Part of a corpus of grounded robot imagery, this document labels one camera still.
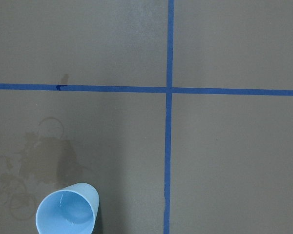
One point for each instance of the light blue cup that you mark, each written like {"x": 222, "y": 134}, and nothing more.
{"x": 71, "y": 210}

